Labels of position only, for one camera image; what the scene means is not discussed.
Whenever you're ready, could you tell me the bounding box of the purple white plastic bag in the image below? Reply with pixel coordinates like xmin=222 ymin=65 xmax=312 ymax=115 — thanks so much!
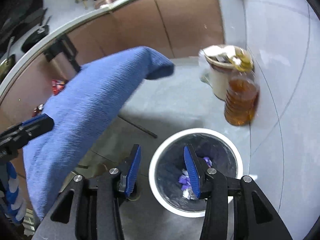
xmin=178 ymin=156 xmax=213 ymax=200

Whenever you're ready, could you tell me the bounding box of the red snack bag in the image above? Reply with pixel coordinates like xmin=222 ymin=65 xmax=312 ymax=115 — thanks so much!
xmin=52 ymin=80 xmax=66 ymax=96

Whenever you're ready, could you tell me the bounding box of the dark red silver snack wrapper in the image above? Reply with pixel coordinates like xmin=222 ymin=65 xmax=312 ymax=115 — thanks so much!
xmin=32 ymin=104 xmax=44 ymax=117

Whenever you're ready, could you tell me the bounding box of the white rimmed trash bin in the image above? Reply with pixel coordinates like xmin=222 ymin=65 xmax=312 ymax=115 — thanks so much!
xmin=149 ymin=128 xmax=243 ymax=218

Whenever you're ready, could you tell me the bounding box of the blue terry towel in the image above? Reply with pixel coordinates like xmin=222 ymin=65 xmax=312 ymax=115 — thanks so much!
xmin=23 ymin=47 xmax=175 ymax=219

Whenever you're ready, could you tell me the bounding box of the brown black electric kettle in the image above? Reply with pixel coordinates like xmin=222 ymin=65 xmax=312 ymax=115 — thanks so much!
xmin=43 ymin=34 xmax=81 ymax=73

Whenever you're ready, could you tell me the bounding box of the amber oil bottle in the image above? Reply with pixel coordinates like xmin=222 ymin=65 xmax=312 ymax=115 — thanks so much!
xmin=224 ymin=47 xmax=260 ymax=126

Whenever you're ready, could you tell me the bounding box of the black frying pan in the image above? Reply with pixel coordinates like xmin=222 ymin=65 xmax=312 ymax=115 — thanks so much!
xmin=21 ymin=16 xmax=51 ymax=53

